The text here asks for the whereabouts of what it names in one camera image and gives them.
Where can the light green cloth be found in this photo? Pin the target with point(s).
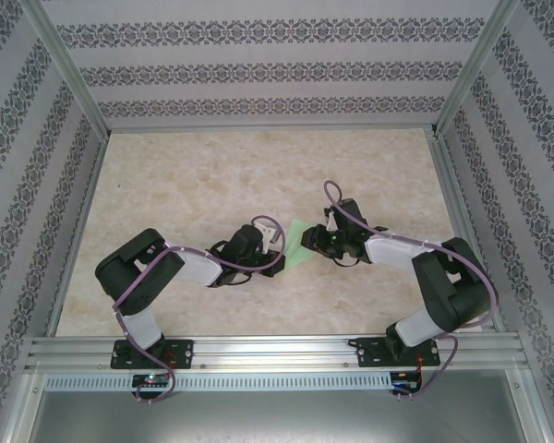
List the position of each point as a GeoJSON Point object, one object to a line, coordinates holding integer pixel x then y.
{"type": "Point", "coordinates": [297, 249]}

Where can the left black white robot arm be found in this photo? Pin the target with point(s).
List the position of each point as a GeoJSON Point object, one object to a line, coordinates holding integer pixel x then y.
{"type": "Point", "coordinates": [134, 272]}

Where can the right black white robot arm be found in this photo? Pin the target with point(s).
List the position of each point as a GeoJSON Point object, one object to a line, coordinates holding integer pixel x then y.
{"type": "Point", "coordinates": [452, 295]}

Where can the grey sheet metal tray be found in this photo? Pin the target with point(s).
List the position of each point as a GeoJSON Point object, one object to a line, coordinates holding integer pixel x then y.
{"type": "Point", "coordinates": [277, 415]}

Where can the small circuit board with pins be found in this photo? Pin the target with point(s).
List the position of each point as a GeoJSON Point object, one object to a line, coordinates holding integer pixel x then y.
{"type": "Point", "coordinates": [404, 382]}

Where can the circuit board with green light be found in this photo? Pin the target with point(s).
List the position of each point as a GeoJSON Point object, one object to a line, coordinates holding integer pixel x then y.
{"type": "Point", "coordinates": [150, 380]}

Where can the aluminium mounting rail beam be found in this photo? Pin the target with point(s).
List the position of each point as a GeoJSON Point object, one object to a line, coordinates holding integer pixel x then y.
{"type": "Point", "coordinates": [277, 350]}

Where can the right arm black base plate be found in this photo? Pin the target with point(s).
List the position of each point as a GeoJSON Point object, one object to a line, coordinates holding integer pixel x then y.
{"type": "Point", "coordinates": [367, 353]}

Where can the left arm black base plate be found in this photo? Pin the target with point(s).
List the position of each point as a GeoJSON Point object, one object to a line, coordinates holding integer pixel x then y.
{"type": "Point", "coordinates": [184, 353]}

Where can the right aluminium table edge rail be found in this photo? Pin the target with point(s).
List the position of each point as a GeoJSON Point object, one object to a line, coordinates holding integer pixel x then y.
{"type": "Point", "coordinates": [464, 231]}

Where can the aluminium table edge rail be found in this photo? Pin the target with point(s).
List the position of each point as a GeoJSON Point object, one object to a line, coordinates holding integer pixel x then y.
{"type": "Point", "coordinates": [268, 127]}
{"type": "Point", "coordinates": [464, 231]}
{"type": "Point", "coordinates": [75, 240]}

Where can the rear aluminium table edge rail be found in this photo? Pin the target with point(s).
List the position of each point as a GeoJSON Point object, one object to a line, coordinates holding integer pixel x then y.
{"type": "Point", "coordinates": [268, 127]}

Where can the left aluminium table edge rail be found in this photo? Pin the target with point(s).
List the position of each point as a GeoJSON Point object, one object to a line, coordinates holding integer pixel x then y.
{"type": "Point", "coordinates": [75, 240]}

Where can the right aluminium frame post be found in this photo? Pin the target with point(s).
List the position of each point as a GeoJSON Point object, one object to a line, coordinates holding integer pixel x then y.
{"type": "Point", "coordinates": [475, 69]}

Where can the aluminium frame post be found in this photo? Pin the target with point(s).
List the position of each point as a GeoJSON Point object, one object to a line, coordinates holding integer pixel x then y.
{"type": "Point", "coordinates": [64, 69]}
{"type": "Point", "coordinates": [475, 69]}

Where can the left aluminium frame post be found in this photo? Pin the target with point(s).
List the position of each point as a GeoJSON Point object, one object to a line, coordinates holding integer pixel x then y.
{"type": "Point", "coordinates": [64, 69]}

